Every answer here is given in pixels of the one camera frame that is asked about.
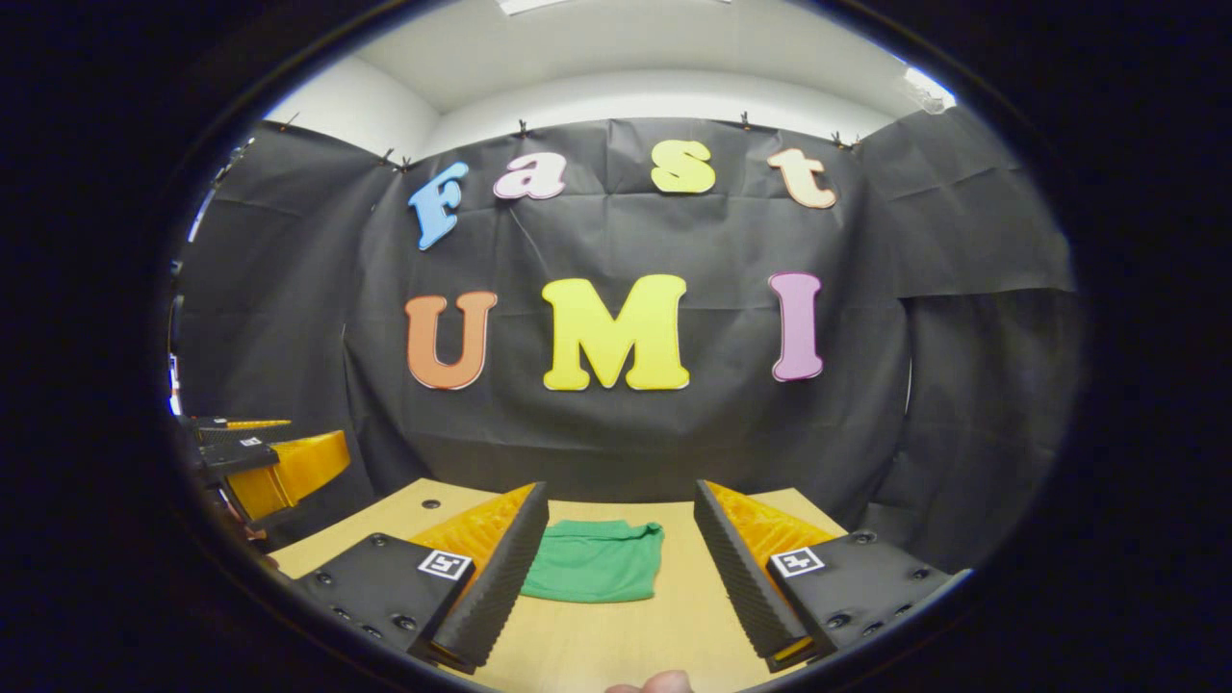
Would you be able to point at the rectangular ceiling light panel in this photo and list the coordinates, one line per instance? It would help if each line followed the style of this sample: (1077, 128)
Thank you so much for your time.
(534, 4)

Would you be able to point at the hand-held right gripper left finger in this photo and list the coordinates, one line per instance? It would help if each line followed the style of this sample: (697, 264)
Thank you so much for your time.
(496, 587)

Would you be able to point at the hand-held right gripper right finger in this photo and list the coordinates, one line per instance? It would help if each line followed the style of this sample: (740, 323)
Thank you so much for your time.
(736, 577)

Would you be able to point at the black backdrop cloth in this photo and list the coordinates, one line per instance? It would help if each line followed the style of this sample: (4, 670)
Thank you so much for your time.
(626, 433)

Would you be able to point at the green T-shirt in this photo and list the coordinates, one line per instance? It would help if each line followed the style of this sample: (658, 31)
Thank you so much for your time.
(597, 563)

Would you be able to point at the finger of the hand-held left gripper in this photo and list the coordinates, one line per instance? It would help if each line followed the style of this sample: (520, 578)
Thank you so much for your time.
(217, 430)
(236, 452)

